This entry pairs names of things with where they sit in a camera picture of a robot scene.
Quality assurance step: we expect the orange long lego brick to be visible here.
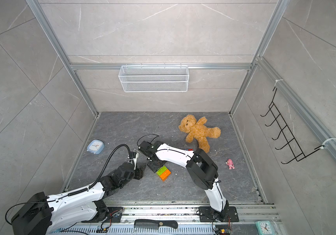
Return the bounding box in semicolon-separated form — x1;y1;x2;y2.
159;169;171;181

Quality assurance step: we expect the lime green lego brick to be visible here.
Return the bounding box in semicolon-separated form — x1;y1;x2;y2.
156;165;168;176

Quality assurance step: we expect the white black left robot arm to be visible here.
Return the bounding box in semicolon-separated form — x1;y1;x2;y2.
10;152;146;235

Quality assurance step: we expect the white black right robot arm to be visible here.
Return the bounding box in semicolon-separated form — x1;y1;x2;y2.
139;141;229;213

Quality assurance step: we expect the light blue alarm clock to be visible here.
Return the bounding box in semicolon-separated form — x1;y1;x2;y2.
87;140;104;155

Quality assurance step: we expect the brown teddy bear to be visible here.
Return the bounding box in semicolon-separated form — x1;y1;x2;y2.
178;115;221;153

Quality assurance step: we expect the pink small toy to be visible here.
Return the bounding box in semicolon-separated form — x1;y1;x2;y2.
226;159;235;169

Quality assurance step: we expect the teal square clock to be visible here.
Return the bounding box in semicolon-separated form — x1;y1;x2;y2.
255;221;275;235

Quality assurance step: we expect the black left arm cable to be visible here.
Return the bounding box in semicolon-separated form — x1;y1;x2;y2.
88;143;132;189

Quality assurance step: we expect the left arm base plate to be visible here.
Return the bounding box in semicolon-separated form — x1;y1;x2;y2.
91;207;124;223

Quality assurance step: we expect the white wire mesh basket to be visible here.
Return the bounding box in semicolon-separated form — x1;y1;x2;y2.
119;65;189;93

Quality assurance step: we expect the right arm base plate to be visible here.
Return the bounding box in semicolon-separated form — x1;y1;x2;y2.
196;206;239;222

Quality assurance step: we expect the black wall hook rack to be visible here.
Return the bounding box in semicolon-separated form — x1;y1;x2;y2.
260;87;325;165

